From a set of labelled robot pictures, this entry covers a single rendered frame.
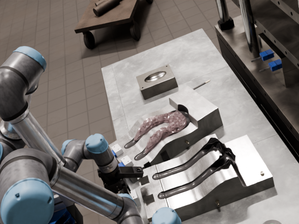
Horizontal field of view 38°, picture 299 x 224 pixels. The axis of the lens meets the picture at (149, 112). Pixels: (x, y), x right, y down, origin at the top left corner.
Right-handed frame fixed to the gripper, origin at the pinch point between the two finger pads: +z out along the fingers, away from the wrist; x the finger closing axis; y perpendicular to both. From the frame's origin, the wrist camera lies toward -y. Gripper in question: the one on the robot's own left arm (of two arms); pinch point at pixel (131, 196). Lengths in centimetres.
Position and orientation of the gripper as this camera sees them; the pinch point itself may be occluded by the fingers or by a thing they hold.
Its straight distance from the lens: 182.5
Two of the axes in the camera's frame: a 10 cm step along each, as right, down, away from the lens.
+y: -9.2, 3.9, 0.0
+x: 2.3, 5.5, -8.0
